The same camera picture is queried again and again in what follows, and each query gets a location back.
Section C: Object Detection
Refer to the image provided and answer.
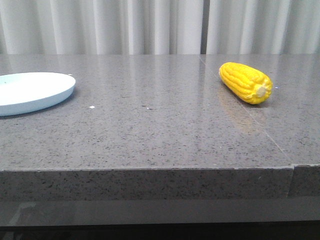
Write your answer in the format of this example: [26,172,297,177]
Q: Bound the yellow corn cob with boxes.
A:
[219,62,273,105]

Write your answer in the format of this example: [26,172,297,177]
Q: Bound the light blue round plate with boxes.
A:
[0,72,76,117]

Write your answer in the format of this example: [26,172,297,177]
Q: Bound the white pleated curtain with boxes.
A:
[0,0,320,55]

